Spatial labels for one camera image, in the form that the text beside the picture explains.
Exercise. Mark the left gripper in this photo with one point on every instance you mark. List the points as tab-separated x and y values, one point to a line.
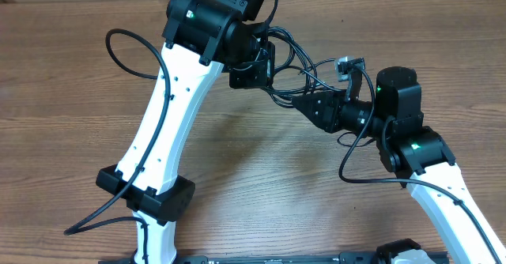
261	78

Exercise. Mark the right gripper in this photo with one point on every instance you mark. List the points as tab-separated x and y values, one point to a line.
328	112

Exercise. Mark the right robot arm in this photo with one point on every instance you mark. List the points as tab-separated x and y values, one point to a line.
419	158

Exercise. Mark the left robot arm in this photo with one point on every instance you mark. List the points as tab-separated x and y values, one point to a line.
202	40

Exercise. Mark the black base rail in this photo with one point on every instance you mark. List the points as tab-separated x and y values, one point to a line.
400	251

